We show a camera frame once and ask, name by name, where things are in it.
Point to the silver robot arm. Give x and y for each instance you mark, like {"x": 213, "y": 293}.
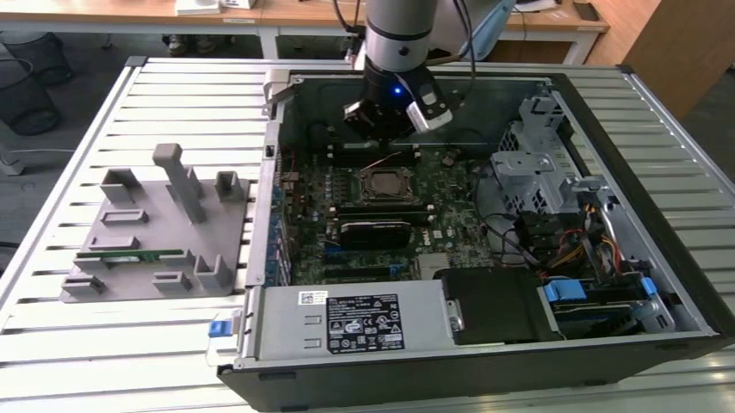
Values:
{"x": 396, "y": 38}

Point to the round coin cell battery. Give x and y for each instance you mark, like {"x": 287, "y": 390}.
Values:
{"x": 449, "y": 157}

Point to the green motherboard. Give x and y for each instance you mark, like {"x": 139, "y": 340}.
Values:
{"x": 459, "y": 202}

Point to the silver metal drive cage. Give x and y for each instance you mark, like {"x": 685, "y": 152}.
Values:
{"x": 525, "y": 170}

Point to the black graphics card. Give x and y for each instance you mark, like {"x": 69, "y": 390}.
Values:
{"x": 373, "y": 236}

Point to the silver finned heat sink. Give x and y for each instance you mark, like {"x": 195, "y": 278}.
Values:
{"x": 433, "y": 263}

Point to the long black expansion slot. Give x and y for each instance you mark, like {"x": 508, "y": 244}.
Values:
{"x": 356, "y": 273}

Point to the small white box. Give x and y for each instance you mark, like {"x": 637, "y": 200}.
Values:
{"x": 237, "y": 3}

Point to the wooden desk white legs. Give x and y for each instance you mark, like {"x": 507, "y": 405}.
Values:
{"x": 200, "y": 20}

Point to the dark phone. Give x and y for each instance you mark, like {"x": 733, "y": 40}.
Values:
{"x": 587, "y": 10}

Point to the white desktop device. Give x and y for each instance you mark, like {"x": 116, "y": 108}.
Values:
{"x": 197, "y": 6}

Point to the black plastic fan shroud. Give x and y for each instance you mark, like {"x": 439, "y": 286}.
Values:
{"x": 493, "y": 307}

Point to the silver metal brace bar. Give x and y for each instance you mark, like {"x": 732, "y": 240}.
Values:
{"x": 620, "y": 232}

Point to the blue disk carrier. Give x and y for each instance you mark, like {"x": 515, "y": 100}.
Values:
{"x": 563, "y": 291}

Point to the grey parts rack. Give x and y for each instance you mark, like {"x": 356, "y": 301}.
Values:
{"x": 167, "y": 258}

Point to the wooden cabinet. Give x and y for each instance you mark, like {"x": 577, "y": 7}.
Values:
{"x": 677, "y": 51}

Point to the green RAM stick white label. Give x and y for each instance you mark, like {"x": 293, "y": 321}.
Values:
{"x": 152, "y": 254}

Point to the silver power supply unit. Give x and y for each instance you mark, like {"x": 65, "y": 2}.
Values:
{"x": 275, "y": 331}

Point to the blue case latch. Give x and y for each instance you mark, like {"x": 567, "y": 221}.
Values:
{"x": 219, "y": 329}

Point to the small blue plastic tab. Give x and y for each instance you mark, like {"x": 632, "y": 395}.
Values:
{"x": 647, "y": 287}

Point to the black PC case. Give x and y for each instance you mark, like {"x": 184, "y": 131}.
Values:
{"x": 401, "y": 378}

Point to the black mesh waste bin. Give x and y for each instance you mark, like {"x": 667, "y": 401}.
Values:
{"x": 40, "y": 51}

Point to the black round bin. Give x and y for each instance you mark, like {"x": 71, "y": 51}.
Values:
{"x": 22, "y": 103}

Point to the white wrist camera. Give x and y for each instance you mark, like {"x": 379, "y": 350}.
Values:
{"x": 431, "y": 114}

